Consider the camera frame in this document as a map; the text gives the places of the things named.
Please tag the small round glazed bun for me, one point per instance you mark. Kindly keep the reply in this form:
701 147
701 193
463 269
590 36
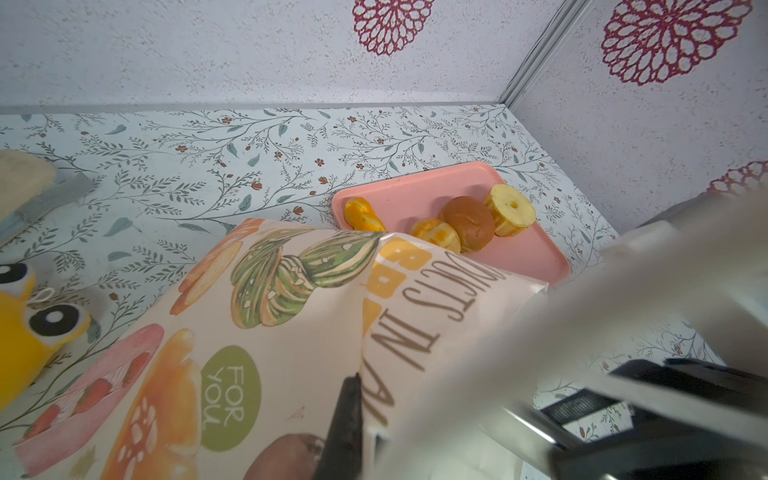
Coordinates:
437 232

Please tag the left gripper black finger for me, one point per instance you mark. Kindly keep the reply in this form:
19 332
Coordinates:
342 456

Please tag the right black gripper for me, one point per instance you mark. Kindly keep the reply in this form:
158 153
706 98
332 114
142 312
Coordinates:
658 447

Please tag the long twisted fake bread stick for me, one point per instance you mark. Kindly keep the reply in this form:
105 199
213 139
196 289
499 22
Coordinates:
360 216

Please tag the round orange fake bun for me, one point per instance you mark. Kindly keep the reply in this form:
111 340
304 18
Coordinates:
472 221

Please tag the yellow plush toy red dress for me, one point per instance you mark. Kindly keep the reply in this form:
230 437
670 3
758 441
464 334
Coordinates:
30 337

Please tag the yellow ring-shaped fake bread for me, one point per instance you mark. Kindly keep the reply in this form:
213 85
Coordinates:
512 212

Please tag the white paper bag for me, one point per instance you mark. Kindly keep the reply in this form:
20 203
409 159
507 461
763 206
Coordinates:
251 349

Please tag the steel tongs cream tips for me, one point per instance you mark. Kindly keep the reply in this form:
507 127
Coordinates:
530 435

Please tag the pink plastic tray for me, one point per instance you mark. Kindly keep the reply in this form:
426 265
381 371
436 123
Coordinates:
400 202

